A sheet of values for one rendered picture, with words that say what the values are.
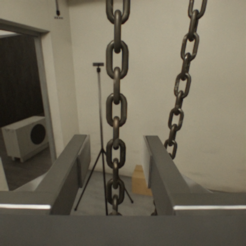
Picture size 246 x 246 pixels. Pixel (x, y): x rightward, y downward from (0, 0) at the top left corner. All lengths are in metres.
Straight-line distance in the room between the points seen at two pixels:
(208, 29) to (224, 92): 0.74
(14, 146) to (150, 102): 2.52
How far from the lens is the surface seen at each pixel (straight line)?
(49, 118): 2.52
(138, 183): 2.50
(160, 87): 2.36
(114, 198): 0.17
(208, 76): 2.37
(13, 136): 3.63
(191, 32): 0.19
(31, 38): 7.39
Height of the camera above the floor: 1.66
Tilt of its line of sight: 18 degrees down
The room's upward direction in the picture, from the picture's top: 1 degrees counter-clockwise
